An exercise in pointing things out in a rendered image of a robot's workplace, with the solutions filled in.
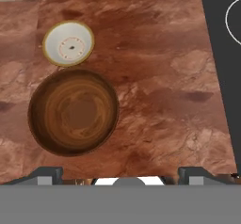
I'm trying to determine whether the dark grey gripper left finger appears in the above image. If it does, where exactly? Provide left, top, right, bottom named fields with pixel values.
left=8, top=167, right=64, bottom=186

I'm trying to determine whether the black hob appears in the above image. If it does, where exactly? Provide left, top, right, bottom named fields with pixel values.
left=200, top=0, right=241, bottom=176

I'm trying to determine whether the small white gold-rimmed bowl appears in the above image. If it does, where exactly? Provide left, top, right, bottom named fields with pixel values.
left=41, top=20, right=95, bottom=68

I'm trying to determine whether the large brown wooden bowl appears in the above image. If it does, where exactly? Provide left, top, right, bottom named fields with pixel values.
left=27, top=68, right=121, bottom=157

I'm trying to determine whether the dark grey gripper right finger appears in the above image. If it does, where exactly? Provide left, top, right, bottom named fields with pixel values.
left=177, top=167, right=233, bottom=186

